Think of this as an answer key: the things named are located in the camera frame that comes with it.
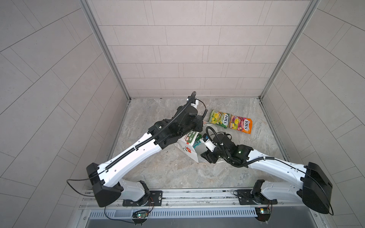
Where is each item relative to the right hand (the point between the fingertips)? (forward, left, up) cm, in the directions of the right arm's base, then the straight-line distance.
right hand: (203, 153), depth 78 cm
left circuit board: (-25, +32, -5) cm, 41 cm away
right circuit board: (-28, -26, -11) cm, 40 cm away
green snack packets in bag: (+2, +3, +10) cm, 10 cm away
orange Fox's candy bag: (+22, -29, -6) cm, 36 cm away
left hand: (+6, -1, +24) cm, 24 cm away
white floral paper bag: (+1, +9, +11) cm, 14 cm away
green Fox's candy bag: (+28, -16, -6) cm, 33 cm away
